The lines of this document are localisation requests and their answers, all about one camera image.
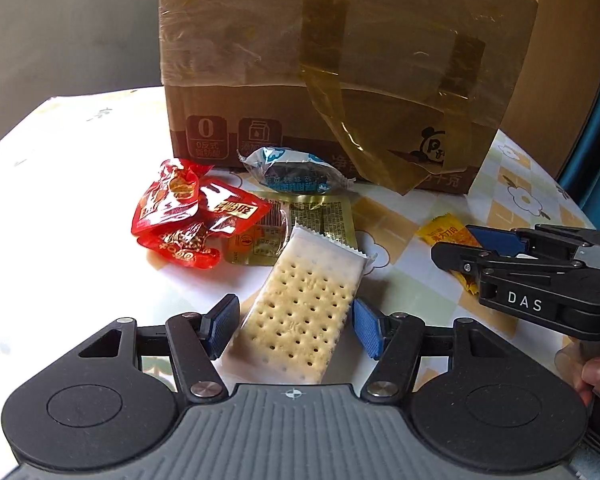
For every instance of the blue white snack packet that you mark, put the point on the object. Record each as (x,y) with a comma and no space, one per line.
(289,171)

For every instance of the red snack packet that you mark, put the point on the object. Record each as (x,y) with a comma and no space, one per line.
(172,197)
(184,244)
(228,211)

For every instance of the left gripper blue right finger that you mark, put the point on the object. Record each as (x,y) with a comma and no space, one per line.
(393,342)

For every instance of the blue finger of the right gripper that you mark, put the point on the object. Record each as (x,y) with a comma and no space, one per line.
(479,262)
(541,241)

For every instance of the wooden wardrobe panel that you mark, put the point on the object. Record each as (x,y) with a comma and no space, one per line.
(559,82)

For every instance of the cracker packet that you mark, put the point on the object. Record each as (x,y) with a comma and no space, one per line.
(290,333)

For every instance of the brown cardboard box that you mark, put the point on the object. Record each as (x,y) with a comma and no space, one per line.
(402,93)

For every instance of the right hand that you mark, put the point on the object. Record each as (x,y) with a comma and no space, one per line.
(583,375)

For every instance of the checkered floral bed sheet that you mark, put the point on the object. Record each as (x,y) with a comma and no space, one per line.
(72,171)

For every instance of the gold snack packet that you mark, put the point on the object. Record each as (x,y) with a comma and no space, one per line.
(261,245)

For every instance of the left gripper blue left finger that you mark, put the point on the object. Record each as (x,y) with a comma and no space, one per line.
(195,342)

